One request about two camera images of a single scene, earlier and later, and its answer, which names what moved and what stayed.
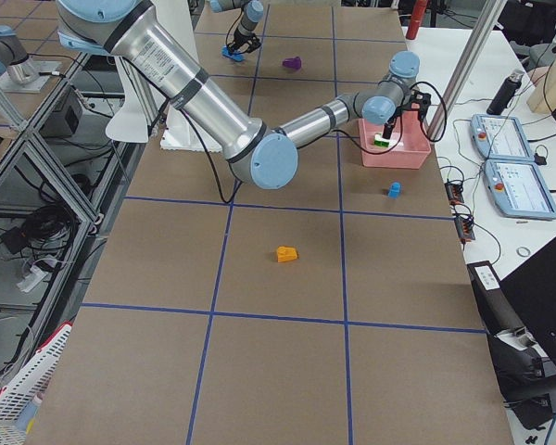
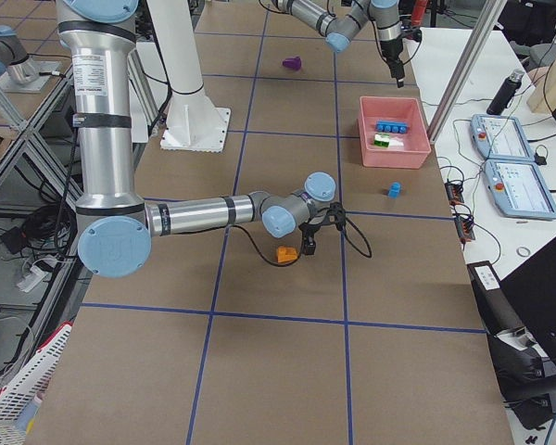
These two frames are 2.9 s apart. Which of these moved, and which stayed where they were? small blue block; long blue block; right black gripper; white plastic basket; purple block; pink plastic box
Moved: right black gripper; long blue block
Stayed: purple block; white plastic basket; pink plastic box; small blue block
